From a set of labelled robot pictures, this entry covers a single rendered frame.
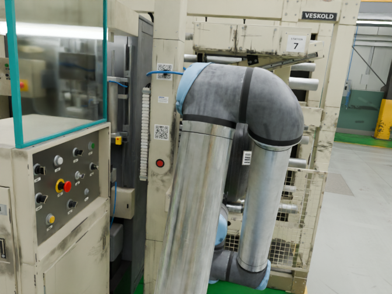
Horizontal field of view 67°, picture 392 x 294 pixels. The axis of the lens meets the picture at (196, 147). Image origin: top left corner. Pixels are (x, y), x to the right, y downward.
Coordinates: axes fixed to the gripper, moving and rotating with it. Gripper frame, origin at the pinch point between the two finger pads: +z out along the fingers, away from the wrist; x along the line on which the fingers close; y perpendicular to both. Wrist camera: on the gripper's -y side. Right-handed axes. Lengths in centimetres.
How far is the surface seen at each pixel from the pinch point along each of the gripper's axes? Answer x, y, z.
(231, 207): -6.0, -7.2, 17.4
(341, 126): -342, 34, 908
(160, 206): 30.9, -14.5, 26.0
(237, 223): -9.3, -14.0, 15.9
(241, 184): -9.0, 6.8, 8.2
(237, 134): -4.6, 28.8, 3.3
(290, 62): -30, 69, 55
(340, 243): -117, -79, 177
